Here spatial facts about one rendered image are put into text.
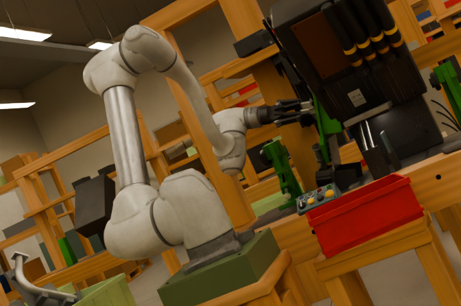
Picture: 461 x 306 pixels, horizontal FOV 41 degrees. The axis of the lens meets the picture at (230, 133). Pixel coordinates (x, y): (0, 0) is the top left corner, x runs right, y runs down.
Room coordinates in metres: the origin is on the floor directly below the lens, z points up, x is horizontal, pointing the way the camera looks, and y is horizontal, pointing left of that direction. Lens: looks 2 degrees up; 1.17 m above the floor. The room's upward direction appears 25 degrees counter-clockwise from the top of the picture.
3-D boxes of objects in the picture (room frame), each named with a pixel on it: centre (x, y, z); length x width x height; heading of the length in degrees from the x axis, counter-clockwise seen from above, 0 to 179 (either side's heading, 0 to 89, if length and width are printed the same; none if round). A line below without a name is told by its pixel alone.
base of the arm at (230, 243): (1.84, 0.17, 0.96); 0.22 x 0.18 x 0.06; 82
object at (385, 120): (2.47, -0.60, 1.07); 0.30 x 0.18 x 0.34; 71
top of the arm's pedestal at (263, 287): (1.85, 0.19, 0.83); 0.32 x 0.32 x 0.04; 72
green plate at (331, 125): (2.34, -0.37, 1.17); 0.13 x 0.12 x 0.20; 71
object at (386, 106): (2.25, -0.50, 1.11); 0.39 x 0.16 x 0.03; 161
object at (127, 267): (11.24, 2.89, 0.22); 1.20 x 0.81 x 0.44; 168
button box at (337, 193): (2.15, -0.18, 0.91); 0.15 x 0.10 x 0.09; 71
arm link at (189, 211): (1.85, 0.20, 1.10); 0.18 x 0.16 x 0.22; 69
